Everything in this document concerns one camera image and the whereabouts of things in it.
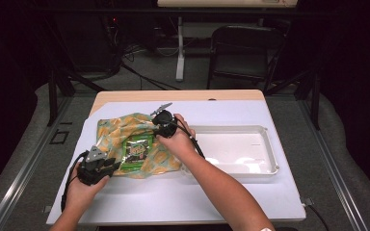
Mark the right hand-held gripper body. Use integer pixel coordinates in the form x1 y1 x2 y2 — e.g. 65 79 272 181
149 102 178 139

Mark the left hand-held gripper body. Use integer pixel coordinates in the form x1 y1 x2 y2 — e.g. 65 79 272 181
76 145 109 187

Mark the green snack packet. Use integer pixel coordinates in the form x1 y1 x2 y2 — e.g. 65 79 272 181
120 134 154 171

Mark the fruit-print cloth bag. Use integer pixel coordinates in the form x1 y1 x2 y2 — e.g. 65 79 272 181
95 112 182 180

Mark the white plastic tray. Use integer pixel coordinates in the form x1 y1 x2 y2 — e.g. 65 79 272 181
181 124 279 179

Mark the person's right hand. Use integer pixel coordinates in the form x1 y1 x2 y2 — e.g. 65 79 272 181
156 114 198 160

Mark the person's left hand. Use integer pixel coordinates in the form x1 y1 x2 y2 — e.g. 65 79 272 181
65 167 110 210

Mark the white table mat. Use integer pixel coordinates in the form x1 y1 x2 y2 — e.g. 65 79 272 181
46 99 306 225

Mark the white desk leg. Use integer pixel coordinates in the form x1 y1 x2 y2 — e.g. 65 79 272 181
175 15 186 82

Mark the black metal stand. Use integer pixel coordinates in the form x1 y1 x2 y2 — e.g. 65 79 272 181
46 68 107 127
264 68 322 131

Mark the black folding chair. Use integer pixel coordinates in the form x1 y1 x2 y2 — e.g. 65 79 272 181
206 24 287 94

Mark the white desk top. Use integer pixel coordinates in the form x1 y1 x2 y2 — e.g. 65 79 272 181
157 0 298 9

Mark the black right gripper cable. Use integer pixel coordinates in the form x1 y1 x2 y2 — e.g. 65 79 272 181
172 119 206 160

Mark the black floor cable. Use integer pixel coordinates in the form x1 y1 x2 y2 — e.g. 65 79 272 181
121 62 181 91

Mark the metal floor rail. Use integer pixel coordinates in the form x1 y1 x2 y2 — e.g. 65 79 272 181
0 95 75 231
298 99 369 231

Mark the black cable with white plug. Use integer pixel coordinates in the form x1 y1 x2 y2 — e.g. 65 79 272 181
302 197 330 231

